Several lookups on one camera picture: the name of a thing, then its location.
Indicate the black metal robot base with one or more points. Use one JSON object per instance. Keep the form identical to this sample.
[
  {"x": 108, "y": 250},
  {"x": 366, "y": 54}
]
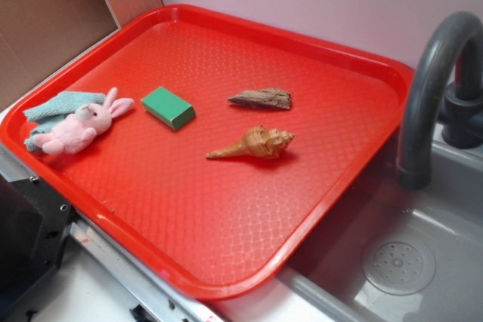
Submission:
[{"x": 35, "y": 221}]

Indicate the brown spiral seashell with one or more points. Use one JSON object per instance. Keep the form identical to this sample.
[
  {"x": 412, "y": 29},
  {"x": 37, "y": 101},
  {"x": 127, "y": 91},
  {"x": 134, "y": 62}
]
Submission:
[{"x": 258, "y": 142}]

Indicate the brown wood piece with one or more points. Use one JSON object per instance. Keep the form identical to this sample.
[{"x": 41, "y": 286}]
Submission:
[{"x": 268, "y": 98}]

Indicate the green rectangular block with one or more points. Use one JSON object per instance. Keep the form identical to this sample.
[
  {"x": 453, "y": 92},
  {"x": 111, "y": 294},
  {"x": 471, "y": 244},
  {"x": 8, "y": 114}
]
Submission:
[{"x": 169, "y": 108}]

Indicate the red plastic tray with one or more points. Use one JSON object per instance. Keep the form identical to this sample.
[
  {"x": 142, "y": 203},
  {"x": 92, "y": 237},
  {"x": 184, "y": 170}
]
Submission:
[{"x": 215, "y": 229}]

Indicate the pink plush bunny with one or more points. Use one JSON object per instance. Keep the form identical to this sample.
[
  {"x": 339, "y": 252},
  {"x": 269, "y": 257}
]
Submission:
[{"x": 79, "y": 129}]

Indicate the grey plastic sink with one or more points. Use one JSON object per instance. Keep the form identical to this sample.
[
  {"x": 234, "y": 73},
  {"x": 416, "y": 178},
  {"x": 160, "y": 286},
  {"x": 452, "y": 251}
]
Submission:
[{"x": 446, "y": 216}]

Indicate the light blue cloth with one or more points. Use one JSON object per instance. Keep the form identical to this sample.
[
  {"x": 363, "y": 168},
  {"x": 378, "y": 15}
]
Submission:
[{"x": 49, "y": 114}]

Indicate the round sink drain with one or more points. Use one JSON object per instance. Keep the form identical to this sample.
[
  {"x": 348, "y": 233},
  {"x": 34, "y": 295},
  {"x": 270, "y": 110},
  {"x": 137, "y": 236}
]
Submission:
[{"x": 398, "y": 267}]

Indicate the grey curved faucet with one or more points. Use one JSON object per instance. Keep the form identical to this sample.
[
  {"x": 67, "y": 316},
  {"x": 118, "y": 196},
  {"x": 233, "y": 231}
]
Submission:
[{"x": 447, "y": 89}]

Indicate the brown cardboard panel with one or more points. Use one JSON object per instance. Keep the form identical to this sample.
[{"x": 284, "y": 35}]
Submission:
[{"x": 39, "y": 37}]

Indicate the silver metal rail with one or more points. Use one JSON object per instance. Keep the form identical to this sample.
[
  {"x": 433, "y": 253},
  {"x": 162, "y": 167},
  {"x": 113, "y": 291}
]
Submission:
[{"x": 157, "y": 297}]

